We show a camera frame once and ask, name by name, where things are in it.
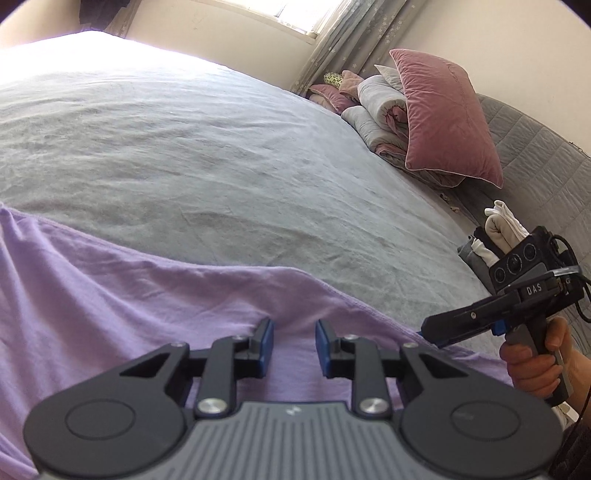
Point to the person's right hand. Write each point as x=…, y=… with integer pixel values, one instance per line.
x=524, y=369

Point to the grey floral curtain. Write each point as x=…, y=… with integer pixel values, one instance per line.
x=351, y=46

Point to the purple pants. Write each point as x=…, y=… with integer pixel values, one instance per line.
x=138, y=314

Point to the dark hanging clothes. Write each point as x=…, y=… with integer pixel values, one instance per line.
x=106, y=9

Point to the large pink velvet pillow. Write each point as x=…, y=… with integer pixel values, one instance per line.
x=443, y=115

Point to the green patterned cushion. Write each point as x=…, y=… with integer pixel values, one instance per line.
x=333, y=79

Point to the grey quilted headboard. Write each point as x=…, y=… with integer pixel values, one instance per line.
x=531, y=152

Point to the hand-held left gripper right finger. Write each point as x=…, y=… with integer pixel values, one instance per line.
x=323, y=350

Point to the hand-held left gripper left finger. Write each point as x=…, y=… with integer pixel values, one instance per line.
x=267, y=350

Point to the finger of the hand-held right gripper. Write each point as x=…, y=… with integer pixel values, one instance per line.
x=452, y=325

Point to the small pink pillows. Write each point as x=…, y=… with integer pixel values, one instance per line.
x=330, y=94

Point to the folded grey quilt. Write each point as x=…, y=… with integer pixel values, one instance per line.
x=378, y=101

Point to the window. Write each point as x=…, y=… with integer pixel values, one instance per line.
x=295, y=11

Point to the stack of folded clothes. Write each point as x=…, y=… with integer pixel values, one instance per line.
x=501, y=228

